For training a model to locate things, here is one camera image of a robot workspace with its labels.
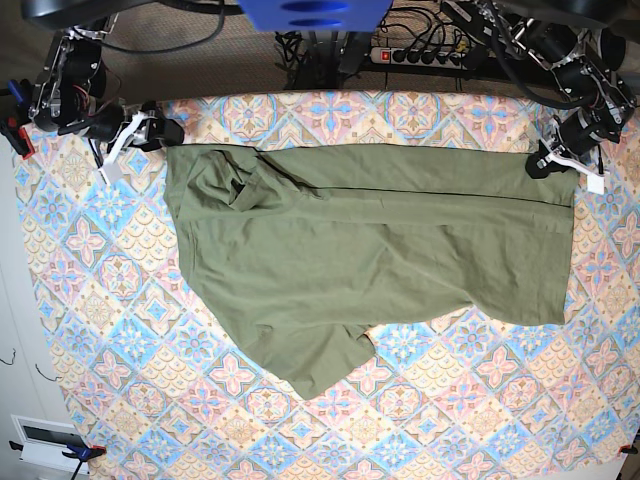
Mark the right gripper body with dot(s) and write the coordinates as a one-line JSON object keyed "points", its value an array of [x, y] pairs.
{"points": [[104, 126]]}

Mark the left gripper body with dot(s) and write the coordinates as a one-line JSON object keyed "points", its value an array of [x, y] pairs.
{"points": [[575, 136]]}

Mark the patterned tile tablecloth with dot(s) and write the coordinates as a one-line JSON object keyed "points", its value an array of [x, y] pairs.
{"points": [[145, 371]]}

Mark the olive green t-shirt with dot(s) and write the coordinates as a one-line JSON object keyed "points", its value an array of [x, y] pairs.
{"points": [[299, 252]]}

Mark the white power strip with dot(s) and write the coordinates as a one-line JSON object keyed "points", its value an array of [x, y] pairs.
{"points": [[415, 57]]}

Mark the lower left table clamp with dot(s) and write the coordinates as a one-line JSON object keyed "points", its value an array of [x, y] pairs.
{"points": [[82, 452]]}

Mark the white wall outlet box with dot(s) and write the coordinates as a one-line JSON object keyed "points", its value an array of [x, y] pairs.
{"points": [[43, 443]]}

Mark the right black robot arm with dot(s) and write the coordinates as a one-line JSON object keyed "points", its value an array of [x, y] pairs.
{"points": [[70, 96]]}

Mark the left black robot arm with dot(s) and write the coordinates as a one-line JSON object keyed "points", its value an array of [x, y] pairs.
{"points": [[553, 34]]}

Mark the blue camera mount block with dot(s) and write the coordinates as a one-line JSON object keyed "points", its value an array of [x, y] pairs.
{"points": [[315, 15]]}

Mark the lower right orange clamp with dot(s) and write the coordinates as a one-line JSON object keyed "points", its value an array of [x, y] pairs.
{"points": [[629, 450]]}

